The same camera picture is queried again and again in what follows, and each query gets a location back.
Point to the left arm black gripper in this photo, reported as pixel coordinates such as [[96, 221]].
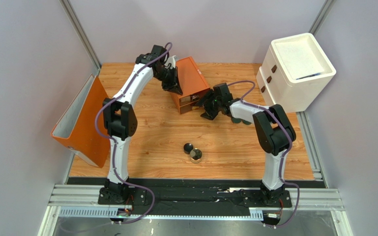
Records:
[[175, 81]]

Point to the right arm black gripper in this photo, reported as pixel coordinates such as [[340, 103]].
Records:
[[209, 105]]

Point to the orange drawer organizer box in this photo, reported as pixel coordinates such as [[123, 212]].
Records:
[[193, 85]]

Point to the small black round jar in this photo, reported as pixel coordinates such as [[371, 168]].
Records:
[[187, 148]]

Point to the gold lidded cream jar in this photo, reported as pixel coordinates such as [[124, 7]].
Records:
[[195, 155]]

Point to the dark green round compact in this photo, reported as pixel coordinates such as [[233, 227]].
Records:
[[236, 120]]

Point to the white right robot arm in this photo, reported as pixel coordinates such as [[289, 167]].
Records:
[[273, 128]]

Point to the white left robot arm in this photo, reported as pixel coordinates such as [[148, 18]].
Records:
[[120, 121]]

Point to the white foam drawer cabinet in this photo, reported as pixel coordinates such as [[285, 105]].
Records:
[[294, 72]]

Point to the orange ring binder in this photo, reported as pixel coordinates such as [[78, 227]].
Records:
[[76, 129]]

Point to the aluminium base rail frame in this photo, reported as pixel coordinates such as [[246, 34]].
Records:
[[226, 183]]

